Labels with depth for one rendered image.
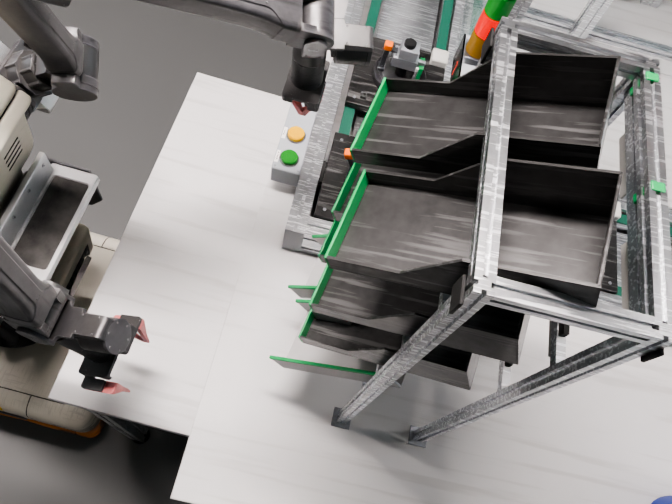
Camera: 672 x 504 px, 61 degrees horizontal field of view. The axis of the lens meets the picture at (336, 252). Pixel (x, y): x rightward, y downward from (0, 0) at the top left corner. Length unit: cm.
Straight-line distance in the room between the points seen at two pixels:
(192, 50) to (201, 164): 146
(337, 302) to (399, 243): 18
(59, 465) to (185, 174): 114
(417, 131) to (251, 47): 222
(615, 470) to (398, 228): 97
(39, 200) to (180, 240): 31
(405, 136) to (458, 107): 8
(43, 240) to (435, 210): 81
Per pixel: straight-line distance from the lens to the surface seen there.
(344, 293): 80
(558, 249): 64
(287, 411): 126
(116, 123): 267
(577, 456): 145
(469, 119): 74
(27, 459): 222
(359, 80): 154
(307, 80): 101
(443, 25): 179
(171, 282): 135
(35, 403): 195
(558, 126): 73
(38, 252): 123
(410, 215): 67
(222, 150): 151
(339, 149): 140
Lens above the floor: 211
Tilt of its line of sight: 64 degrees down
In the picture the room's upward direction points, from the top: 20 degrees clockwise
